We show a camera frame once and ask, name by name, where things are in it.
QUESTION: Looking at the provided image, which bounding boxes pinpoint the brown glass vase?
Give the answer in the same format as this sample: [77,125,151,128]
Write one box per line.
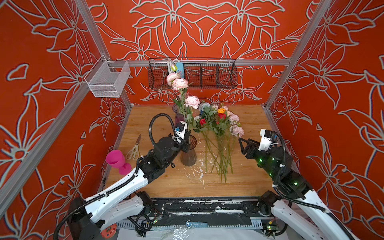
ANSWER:
[181,136,197,167]

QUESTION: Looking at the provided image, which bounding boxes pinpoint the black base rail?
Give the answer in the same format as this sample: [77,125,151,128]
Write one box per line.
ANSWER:
[124,197,286,229]

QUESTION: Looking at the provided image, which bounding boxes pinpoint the red plastic wheel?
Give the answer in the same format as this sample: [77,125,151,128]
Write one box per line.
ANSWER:
[101,224,118,239]

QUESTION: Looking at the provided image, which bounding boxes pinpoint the white handled scissors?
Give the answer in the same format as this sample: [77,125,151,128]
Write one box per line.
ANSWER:
[126,135,141,161]

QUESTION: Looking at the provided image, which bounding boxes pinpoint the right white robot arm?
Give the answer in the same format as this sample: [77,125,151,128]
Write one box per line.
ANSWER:
[239,129,357,240]

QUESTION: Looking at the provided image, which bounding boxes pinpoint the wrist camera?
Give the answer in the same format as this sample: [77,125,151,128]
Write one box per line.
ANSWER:
[258,129,278,151]
[174,121,188,144]

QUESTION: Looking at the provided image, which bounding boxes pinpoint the pink carnation stem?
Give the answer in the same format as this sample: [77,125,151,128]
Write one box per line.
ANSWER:
[182,96,200,131]

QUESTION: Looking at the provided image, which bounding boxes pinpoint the light blue box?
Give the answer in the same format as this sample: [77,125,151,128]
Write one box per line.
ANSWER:
[175,62,185,79]

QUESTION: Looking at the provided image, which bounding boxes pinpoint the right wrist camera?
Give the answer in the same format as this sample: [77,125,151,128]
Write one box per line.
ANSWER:
[258,129,278,151]

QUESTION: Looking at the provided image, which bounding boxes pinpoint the pink plastic cup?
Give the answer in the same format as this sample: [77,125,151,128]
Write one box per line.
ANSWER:
[106,150,132,176]

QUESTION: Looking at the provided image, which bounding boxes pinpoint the purple glass vase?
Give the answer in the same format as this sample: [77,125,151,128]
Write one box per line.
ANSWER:
[172,104,185,124]

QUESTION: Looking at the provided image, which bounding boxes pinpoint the mixed flower bunch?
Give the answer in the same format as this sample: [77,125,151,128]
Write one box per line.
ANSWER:
[195,102,245,183]

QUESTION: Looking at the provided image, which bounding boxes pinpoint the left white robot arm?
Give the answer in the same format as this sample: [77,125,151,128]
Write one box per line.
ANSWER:
[53,113,191,240]

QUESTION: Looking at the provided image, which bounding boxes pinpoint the clear plastic bin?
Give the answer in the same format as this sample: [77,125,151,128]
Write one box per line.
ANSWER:
[85,55,131,98]

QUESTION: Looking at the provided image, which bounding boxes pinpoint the black wire basket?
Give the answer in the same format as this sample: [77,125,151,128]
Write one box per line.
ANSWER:
[148,58,239,90]

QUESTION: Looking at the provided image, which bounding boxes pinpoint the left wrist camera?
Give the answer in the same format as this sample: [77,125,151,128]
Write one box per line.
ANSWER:
[174,121,188,144]

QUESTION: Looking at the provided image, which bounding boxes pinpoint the pink flower stem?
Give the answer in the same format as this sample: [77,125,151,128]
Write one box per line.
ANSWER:
[167,72,189,114]

